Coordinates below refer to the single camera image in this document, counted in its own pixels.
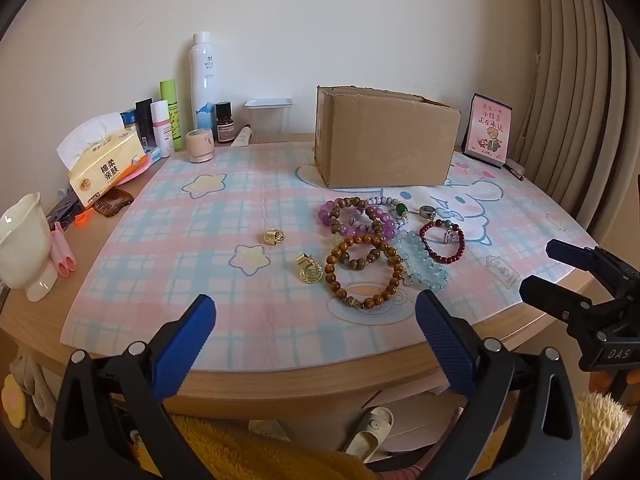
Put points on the tall white spray bottle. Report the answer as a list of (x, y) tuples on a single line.
[(204, 85)]

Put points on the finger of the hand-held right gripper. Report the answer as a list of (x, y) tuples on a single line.
[(550, 297), (572, 255)]

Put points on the clear plastic container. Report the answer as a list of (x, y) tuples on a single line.
[(270, 120)]

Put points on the beige cream tube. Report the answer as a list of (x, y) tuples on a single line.
[(241, 136)]

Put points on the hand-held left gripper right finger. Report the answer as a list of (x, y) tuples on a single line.
[(442, 340)]

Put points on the pink cartoon desk calendar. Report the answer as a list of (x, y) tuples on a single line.
[(489, 132)]

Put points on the green bottle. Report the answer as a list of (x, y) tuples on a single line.
[(172, 105)]

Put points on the gold knot earring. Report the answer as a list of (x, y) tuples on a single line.
[(273, 237)]

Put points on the small brown glass bottle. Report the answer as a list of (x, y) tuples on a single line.
[(225, 125)]

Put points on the beige curtain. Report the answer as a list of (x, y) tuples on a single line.
[(575, 85)]

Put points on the yellow tissue box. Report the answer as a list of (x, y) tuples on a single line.
[(107, 167)]

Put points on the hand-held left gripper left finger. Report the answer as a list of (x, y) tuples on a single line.
[(186, 342)]

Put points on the brown cardboard box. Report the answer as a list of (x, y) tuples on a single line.
[(385, 140)]

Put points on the cream slipper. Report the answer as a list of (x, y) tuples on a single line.
[(267, 430), (367, 432)]

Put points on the cream ceramic cup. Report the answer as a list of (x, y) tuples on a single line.
[(22, 245)]

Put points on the brown wooden comb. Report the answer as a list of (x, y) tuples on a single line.
[(112, 203)]

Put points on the beige candle jar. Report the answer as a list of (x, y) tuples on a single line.
[(200, 147)]

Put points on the blue packet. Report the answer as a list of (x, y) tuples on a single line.
[(153, 154)]

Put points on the white bottle with pink label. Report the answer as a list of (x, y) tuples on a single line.
[(161, 130)]

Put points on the pastel plaid cartoon table mat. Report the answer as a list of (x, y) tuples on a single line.
[(175, 240)]

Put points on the dark pen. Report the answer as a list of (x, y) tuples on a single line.
[(512, 171)]

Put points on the black hair clips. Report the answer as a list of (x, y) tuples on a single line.
[(65, 207)]

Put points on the gold round earring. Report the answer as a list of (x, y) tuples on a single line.
[(310, 272)]

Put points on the yellow fleece clothing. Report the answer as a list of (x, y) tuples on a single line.
[(260, 452)]

